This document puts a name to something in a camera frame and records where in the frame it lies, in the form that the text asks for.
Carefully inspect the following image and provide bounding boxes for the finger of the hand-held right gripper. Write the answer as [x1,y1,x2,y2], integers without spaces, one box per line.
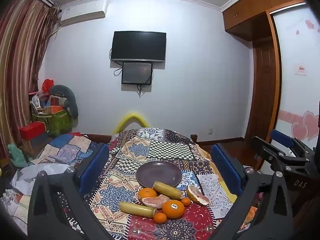
[271,129,316,157]
[251,136,311,171]

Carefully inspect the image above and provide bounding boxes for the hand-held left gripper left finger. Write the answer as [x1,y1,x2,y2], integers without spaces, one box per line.
[27,142,110,240]

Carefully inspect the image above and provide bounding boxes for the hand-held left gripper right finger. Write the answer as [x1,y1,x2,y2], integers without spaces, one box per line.
[211,143,295,240]

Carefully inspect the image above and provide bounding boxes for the pomelo segment with white pith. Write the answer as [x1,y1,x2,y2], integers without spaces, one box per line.
[186,185,210,206]

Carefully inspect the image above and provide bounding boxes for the medium orange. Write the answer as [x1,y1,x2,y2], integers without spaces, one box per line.
[138,187,157,200]

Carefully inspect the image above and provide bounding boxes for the yellow sugarcane piece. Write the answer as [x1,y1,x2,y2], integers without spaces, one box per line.
[119,201,158,218]
[152,181,183,200]

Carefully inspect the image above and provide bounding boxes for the purple ceramic plate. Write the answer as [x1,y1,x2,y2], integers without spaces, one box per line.
[136,161,182,188]

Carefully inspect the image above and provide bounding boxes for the large orange with sticker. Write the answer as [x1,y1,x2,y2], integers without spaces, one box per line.
[162,200,185,219]

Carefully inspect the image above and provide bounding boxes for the peeled pink pomelo segment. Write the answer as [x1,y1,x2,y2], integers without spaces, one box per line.
[141,194,171,210]

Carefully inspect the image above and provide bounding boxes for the white sliding door with hearts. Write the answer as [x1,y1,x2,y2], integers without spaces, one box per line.
[272,2,320,153]

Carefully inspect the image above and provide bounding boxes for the orange quilt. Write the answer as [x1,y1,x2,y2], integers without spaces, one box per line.
[244,205,258,224]

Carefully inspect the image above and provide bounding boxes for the brown wooden door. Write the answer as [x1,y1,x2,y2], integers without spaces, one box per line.
[246,37,275,143]

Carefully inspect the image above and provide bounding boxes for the green storage bag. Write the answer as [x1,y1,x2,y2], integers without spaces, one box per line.
[31,105,73,135]

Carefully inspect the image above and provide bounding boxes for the patchwork printed blanket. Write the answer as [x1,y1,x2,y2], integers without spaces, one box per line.
[0,127,250,240]

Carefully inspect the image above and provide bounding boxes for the yellow fuzzy hoop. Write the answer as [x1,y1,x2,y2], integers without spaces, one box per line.
[112,110,150,134]

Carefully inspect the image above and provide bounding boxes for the light grey cloth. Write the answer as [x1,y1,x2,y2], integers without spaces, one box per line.
[11,164,75,195]

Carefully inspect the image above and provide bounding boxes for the paper note with red print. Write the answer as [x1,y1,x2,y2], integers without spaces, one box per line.
[294,64,308,75]

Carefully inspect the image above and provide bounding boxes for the red box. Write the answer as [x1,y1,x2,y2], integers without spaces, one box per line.
[19,121,47,140]

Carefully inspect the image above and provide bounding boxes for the teal cloth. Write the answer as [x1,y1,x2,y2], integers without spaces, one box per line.
[7,144,28,167]

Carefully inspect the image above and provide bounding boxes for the red plastic bag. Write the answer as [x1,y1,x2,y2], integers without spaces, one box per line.
[42,79,54,92]

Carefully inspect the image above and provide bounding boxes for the wooden wardrobe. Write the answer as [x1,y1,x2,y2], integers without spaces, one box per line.
[222,0,320,150]

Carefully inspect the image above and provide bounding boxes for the striped red curtain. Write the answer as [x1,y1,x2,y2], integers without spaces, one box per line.
[0,0,60,160]

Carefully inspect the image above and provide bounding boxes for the white air conditioner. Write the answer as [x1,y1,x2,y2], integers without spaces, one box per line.
[59,0,109,22]

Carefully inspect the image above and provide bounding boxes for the small black wall monitor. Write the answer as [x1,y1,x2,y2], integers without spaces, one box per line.
[121,62,153,85]

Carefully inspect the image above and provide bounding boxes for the black wall television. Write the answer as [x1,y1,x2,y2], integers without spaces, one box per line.
[111,31,167,62]

